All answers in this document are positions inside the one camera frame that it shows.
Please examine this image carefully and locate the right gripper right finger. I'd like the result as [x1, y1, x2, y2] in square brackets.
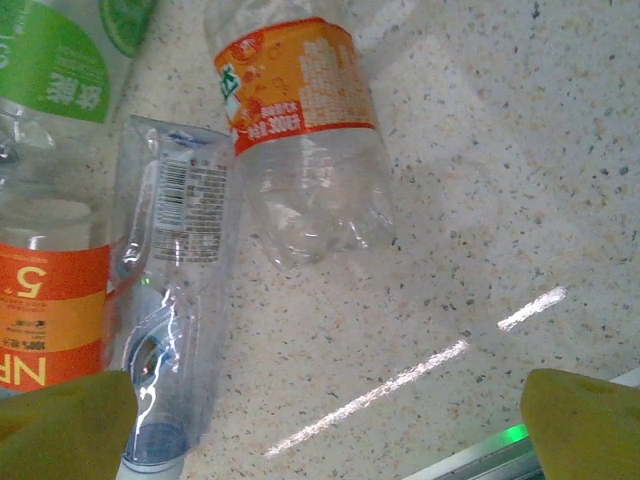
[519, 368, 640, 480]

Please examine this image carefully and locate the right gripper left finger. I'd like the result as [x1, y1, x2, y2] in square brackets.
[0, 369, 140, 480]

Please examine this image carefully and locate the clear bottle red-orange nfc label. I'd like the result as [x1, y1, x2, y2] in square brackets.
[0, 192, 134, 401]

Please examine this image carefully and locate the clear water bottle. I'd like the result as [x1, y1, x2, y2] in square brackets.
[107, 113, 240, 480]

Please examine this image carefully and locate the clear bottle green lime label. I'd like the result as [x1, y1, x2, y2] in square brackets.
[0, 0, 161, 199]

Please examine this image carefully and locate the clear bottle orange fanta label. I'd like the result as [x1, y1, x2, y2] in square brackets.
[203, 0, 397, 274]

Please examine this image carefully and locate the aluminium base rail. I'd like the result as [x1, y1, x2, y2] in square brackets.
[399, 372, 640, 480]

